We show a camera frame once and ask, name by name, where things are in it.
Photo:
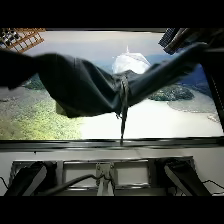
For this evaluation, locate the heap of clothes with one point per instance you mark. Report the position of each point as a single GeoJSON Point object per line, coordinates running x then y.
{"type": "Point", "coordinates": [176, 38]}

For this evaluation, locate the silver frame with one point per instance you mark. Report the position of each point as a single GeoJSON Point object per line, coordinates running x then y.
{"type": "Point", "coordinates": [105, 176]}

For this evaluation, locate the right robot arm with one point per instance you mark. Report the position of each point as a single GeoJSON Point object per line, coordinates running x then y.
{"type": "Point", "coordinates": [185, 178]}

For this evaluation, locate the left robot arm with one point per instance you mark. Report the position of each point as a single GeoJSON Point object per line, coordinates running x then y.
{"type": "Point", "coordinates": [28, 180]}

